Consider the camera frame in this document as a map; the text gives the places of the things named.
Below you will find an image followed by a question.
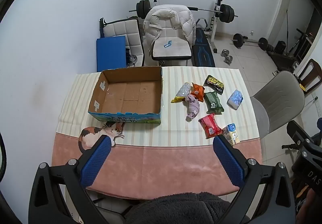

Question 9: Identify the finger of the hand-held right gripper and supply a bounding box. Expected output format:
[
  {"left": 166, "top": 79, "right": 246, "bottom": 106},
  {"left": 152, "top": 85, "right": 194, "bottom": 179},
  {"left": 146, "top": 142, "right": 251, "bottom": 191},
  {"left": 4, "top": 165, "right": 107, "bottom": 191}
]
[{"left": 287, "top": 120, "right": 315, "bottom": 145}]

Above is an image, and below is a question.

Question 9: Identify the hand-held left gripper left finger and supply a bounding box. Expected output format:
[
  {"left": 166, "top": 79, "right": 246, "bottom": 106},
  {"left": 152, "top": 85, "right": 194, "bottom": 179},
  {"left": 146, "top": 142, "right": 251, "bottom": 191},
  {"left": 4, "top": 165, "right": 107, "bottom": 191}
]
[{"left": 29, "top": 136, "right": 112, "bottom": 224}]

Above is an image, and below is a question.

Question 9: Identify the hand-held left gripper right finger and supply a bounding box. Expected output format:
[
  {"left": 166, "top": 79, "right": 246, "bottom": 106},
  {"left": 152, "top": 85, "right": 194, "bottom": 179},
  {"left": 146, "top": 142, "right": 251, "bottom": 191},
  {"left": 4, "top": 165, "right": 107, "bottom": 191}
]
[{"left": 213, "top": 136, "right": 296, "bottom": 224}]

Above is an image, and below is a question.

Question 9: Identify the yellow blue tissue pack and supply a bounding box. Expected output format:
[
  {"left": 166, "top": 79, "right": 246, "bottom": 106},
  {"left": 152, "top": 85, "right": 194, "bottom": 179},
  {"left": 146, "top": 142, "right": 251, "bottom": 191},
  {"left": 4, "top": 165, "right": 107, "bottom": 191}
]
[{"left": 221, "top": 123, "right": 240, "bottom": 145}]

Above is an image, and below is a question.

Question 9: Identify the red packet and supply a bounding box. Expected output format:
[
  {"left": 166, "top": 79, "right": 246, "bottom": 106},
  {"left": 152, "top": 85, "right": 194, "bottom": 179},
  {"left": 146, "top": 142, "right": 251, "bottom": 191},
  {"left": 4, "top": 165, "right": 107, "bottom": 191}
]
[{"left": 198, "top": 113, "right": 222, "bottom": 139}]

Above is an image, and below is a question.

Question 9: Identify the green sponge packet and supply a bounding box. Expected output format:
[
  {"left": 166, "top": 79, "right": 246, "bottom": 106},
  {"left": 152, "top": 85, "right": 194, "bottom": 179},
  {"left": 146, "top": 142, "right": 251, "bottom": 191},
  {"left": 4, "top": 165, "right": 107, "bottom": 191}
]
[{"left": 204, "top": 91, "right": 224, "bottom": 114}]

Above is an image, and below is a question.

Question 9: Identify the blue white tissue packet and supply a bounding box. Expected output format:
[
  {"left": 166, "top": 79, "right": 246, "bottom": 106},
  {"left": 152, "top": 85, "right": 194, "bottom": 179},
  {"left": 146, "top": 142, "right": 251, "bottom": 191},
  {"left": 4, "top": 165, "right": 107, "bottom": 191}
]
[{"left": 227, "top": 89, "right": 244, "bottom": 110}]

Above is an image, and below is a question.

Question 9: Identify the purple cloth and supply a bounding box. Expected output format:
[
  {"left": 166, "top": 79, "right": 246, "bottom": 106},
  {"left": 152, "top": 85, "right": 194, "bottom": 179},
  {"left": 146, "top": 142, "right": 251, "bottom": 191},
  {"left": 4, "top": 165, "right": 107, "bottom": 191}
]
[{"left": 185, "top": 95, "right": 201, "bottom": 121}]

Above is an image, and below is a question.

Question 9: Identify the cardboard box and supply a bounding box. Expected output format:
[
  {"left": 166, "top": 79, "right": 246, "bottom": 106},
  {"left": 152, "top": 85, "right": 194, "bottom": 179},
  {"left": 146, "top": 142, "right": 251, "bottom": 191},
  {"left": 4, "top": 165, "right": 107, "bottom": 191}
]
[{"left": 88, "top": 66, "right": 163, "bottom": 124}]

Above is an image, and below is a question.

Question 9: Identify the orange snack packet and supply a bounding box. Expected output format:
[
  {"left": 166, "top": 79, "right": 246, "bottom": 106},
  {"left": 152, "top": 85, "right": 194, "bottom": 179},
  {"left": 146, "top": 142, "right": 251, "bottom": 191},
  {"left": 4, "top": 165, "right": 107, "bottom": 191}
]
[{"left": 190, "top": 83, "right": 205, "bottom": 102}]

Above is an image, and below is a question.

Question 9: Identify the black shoe wipe packet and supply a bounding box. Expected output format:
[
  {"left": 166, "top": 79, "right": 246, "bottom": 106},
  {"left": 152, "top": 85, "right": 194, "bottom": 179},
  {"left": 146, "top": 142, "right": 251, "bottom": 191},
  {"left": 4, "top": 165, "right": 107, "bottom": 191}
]
[{"left": 203, "top": 75, "right": 225, "bottom": 95}]

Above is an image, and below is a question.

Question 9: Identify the silver scouring pad packet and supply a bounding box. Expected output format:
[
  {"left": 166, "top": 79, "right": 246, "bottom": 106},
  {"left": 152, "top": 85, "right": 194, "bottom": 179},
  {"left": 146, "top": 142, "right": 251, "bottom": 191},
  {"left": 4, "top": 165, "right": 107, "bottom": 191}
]
[{"left": 171, "top": 82, "right": 192, "bottom": 103}]

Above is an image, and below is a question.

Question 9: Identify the beige plastic chair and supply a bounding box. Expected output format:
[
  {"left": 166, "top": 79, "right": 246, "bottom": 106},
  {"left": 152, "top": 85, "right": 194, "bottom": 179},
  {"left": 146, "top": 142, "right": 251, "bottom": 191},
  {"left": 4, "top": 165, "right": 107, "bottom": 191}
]
[{"left": 250, "top": 71, "right": 306, "bottom": 139}]

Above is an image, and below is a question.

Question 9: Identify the wooden chair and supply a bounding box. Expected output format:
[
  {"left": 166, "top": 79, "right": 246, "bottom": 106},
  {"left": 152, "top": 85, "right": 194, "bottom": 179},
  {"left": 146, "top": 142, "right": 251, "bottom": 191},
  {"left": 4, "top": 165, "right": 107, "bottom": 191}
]
[{"left": 293, "top": 59, "right": 322, "bottom": 92}]

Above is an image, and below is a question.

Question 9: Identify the dark fleece clothing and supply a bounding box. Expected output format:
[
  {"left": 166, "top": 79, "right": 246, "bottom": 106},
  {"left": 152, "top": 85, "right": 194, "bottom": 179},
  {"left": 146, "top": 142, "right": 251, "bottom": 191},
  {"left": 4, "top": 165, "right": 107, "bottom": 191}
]
[{"left": 124, "top": 191, "right": 252, "bottom": 224}]

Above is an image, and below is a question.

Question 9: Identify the striped cat print tablecloth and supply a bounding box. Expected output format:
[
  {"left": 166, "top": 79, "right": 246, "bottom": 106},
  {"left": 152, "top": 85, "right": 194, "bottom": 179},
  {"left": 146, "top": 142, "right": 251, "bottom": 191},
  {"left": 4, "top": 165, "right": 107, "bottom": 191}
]
[{"left": 52, "top": 65, "right": 263, "bottom": 200}]

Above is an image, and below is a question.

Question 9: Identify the black exercise equipment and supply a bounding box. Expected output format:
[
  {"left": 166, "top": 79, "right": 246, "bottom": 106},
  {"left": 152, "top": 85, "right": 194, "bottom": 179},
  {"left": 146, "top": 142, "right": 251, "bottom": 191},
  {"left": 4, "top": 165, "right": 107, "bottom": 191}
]
[{"left": 268, "top": 28, "right": 311, "bottom": 70}]

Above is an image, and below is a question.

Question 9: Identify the blue foam mat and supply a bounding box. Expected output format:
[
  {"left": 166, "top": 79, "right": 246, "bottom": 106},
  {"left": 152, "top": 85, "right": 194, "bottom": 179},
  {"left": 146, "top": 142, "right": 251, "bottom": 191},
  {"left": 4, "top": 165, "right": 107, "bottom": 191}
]
[{"left": 96, "top": 35, "right": 126, "bottom": 72}]

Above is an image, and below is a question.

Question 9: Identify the floor barbell with plates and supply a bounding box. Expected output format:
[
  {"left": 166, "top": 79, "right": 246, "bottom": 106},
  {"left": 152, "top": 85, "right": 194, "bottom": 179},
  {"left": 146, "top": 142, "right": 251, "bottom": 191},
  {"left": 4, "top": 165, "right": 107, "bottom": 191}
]
[{"left": 231, "top": 33, "right": 269, "bottom": 51}]

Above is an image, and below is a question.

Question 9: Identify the black weight bench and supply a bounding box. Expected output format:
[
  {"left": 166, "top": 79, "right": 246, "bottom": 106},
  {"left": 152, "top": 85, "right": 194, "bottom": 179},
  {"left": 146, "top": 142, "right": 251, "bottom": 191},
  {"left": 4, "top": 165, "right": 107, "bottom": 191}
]
[{"left": 192, "top": 18, "right": 216, "bottom": 67}]

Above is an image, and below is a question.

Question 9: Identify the white padded chair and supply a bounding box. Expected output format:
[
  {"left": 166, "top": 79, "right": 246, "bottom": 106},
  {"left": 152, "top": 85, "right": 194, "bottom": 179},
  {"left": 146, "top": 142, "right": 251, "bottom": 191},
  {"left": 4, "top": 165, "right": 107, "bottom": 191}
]
[{"left": 152, "top": 37, "right": 193, "bottom": 62}]

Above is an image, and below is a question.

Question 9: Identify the white quilted chair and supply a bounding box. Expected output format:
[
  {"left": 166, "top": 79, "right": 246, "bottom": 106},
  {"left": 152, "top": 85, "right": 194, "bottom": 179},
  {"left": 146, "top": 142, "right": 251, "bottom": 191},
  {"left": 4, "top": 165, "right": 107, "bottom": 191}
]
[{"left": 103, "top": 18, "right": 144, "bottom": 67}]

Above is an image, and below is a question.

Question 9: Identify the racked barbell with plates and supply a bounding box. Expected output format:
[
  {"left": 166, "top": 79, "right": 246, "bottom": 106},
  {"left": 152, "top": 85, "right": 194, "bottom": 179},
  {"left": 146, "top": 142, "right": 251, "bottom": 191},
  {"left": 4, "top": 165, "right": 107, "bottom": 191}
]
[{"left": 129, "top": 0, "right": 239, "bottom": 24}]

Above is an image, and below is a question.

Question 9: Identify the black cable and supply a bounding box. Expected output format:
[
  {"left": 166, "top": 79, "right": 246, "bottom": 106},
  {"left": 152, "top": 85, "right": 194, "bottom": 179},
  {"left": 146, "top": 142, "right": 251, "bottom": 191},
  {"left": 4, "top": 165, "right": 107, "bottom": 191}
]
[{"left": 0, "top": 134, "right": 7, "bottom": 182}]

